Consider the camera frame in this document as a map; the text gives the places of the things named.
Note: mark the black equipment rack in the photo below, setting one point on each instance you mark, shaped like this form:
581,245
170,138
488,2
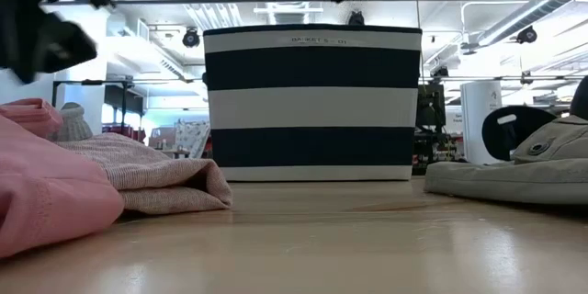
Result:
429,110

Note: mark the khaki garment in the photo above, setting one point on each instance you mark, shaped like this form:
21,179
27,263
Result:
528,179

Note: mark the navy white striped fabric basket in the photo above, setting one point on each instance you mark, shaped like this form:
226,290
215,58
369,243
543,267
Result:
312,105

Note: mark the white patterned board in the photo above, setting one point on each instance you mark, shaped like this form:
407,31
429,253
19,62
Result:
193,138

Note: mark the pink garment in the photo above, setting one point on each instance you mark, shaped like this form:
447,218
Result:
46,193

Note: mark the light pink heathered shirt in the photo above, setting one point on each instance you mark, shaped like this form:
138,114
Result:
161,170

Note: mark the white pillar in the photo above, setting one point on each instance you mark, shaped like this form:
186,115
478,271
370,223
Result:
480,124

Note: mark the black garment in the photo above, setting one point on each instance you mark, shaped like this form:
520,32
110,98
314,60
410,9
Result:
500,140

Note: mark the black ceiling spotlight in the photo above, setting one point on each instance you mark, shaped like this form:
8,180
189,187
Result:
527,35
191,38
356,18

